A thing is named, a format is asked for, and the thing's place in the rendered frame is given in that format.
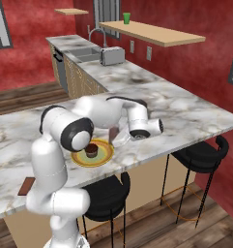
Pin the chocolate cupcake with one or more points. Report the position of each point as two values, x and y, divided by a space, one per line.
92 151

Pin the green cup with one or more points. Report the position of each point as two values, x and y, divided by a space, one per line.
126 18

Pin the small wooden wall shelf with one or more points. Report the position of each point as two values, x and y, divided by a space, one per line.
71 11

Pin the black bar stool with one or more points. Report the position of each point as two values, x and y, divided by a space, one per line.
201 156
105 197

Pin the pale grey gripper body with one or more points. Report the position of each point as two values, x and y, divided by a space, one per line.
122 138

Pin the wooden cupboard run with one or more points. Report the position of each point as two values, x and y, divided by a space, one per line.
79 79

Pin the grey wall socket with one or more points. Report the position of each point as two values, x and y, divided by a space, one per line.
132 46
149 53

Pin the brown chocolate bar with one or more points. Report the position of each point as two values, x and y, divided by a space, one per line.
25 186

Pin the grey dishwasher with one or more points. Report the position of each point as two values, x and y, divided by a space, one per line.
61 69

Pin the silver toaster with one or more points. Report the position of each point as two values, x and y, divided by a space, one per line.
112 55

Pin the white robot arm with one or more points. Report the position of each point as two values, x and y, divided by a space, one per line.
53 161

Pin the steel sink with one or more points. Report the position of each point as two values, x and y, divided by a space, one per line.
84 54

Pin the silver tap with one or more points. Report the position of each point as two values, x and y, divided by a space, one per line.
103 35

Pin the long wooden wall shelf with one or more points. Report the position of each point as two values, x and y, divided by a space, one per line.
153 33

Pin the yellow and green plate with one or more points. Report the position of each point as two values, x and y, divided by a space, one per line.
105 154

